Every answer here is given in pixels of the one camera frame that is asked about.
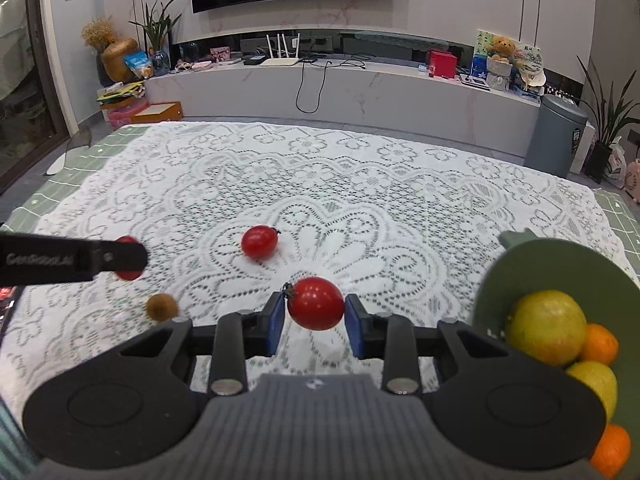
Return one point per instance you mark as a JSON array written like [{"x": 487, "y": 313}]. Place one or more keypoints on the red tomato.
[
  {"x": 316, "y": 305},
  {"x": 260, "y": 242},
  {"x": 127, "y": 276}
]

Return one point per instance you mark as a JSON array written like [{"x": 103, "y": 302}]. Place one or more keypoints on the pink card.
[{"x": 220, "y": 54}]

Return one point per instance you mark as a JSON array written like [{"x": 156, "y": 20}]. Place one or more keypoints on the orange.
[
  {"x": 601, "y": 345},
  {"x": 610, "y": 450}
]

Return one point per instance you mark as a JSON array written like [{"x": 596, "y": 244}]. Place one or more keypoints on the brown teddy bear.
[{"x": 501, "y": 46}]

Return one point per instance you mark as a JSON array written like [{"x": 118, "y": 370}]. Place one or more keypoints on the green plastic bowl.
[{"x": 495, "y": 290}]

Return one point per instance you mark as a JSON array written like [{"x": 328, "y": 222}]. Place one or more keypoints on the plant in glass vase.
[{"x": 159, "y": 35}]

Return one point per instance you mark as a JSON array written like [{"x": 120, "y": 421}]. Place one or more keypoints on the yellow citrus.
[
  {"x": 547, "y": 327},
  {"x": 595, "y": 387}
]

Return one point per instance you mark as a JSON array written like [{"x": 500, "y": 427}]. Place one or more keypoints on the brown kiwi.
[{"x": 161, "y": 308}]

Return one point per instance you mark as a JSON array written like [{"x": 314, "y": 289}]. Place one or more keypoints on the floral picture card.
[{"x": 530, "y": 52}]

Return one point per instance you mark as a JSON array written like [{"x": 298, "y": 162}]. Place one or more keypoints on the white lace tablecloth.
[{"x": 350, "y": 185}]

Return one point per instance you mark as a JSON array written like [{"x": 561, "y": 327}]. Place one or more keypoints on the white marble media console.
[{"x": 400, "y": 105}]

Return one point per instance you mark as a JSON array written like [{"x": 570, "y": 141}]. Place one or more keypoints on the white router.
[{"x": 280, "y": 60}]

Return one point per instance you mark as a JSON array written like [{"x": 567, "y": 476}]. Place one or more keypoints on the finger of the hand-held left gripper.
[{"x": 122, "y": 259}]

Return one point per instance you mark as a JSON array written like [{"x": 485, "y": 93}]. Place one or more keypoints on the person's striped teal clothing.
[{"x": 12, "y": 435}]

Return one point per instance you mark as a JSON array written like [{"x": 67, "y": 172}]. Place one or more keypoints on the pink storage box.
[{"x": 127, "y": 115}]

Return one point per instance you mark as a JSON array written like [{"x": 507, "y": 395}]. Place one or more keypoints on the blue snack bag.
[{"x": 138, "y": 66}]

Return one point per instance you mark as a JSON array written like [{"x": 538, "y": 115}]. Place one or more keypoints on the long-leaved potted plant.
[{"x": 607, "y": 110}]

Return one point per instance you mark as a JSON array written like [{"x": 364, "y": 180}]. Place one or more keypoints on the white plastic bag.
[{"x": 615, "y": 162}]

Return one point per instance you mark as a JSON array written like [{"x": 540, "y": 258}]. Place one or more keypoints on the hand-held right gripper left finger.
[{"x": 275, "y": 324}]

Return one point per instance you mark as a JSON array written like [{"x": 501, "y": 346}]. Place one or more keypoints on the stack of yellow papers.
[{"x": 120, "y": 94}]

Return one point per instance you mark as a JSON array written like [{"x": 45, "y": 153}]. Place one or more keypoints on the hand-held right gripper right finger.
[{"x": 356, "y": 330}]

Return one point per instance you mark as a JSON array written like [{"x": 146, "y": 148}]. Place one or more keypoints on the grey curved chair back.
[{"x": 77, "y": 142}]

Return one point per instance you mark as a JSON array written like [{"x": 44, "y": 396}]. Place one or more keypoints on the red box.
[{"x": 443, "y": 65}]

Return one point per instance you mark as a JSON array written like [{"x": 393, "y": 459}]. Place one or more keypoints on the gold vase with dried flowers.
[{"x": 117, "y": 60}]

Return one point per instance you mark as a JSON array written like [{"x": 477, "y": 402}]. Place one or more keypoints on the glass sliding door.
[{"x": 25, "y": 60}]

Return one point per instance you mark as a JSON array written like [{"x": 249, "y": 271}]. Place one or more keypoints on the white sun hat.
[{"x": 532, "y": 77}]

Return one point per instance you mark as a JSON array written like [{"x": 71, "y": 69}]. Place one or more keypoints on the grey trash bin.
[{"x": 555, "y": 135}]

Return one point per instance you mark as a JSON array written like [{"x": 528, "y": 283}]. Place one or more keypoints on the orange flat box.
[{"x": 157, "y": 111}]

